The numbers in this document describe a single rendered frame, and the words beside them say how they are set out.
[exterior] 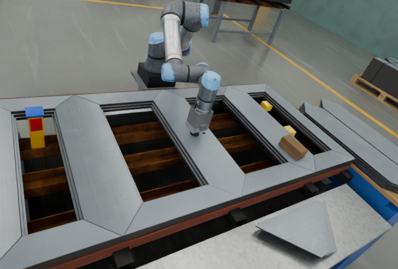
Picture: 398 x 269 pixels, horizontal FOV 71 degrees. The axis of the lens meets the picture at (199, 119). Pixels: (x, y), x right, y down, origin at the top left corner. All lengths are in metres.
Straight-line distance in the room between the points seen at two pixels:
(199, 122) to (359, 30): 7.98
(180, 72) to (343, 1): 8.37
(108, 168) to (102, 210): 0.17
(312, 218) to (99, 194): 0.83
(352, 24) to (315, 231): 8.12
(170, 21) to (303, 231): 1.05
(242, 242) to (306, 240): 0.24
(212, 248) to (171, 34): 0.89
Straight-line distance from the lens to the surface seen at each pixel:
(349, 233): 1.41
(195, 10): 1.46
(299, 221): 1.24
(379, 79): 5.58
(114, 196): 0.99
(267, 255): 1.13
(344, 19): 9.22
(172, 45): 1.27
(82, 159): 1.09
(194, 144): 1.23
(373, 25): 8.80
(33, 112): 1.25
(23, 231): 0.95
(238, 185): 1.13
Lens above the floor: 1.63
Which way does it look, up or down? 34 degrees down
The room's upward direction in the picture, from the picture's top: 18 degrees clockwise
